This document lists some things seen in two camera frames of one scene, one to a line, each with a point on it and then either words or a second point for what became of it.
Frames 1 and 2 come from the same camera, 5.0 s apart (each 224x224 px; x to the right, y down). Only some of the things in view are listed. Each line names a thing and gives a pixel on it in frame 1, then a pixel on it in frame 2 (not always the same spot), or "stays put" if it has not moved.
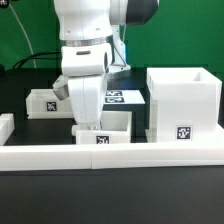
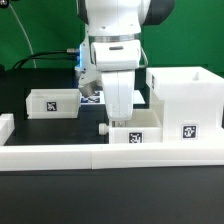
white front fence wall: (113, 156) stays put
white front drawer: (115, 128) → (145, 127)
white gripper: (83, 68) → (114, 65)
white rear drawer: (45, 104) stays put
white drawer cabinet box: (184, 105) stays put
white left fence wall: (7, 126) stays put
